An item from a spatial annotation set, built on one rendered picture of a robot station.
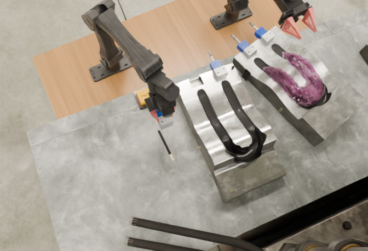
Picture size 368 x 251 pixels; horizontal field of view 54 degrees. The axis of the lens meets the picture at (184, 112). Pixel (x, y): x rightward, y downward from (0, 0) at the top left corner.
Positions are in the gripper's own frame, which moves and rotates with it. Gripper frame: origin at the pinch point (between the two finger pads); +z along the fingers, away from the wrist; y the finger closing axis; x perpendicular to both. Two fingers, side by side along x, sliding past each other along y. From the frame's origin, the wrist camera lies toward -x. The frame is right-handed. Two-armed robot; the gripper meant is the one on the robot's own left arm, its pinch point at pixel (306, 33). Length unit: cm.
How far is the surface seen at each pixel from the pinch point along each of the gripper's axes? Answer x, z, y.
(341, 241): -11, 57, -33
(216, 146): 26, 16, -40
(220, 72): 28.0, -10.2, -23.2
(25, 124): 121, -66, -120
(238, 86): 30.8, -2.3, -18.6
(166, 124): 24, 1, -53
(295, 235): 39, 59, -27
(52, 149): 40, -14, -96
